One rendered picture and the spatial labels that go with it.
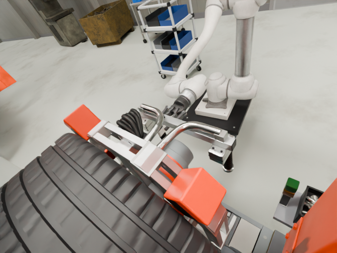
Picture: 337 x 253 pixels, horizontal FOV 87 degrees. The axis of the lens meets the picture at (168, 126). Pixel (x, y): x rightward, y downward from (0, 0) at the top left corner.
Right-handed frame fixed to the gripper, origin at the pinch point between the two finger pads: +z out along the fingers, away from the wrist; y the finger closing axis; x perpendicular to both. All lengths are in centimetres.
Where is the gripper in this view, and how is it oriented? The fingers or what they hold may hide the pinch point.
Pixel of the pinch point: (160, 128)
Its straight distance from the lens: 85.5
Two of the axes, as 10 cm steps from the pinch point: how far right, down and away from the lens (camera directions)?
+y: -7.6, -2.9, 5.8
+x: -2.7, -6.6, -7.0
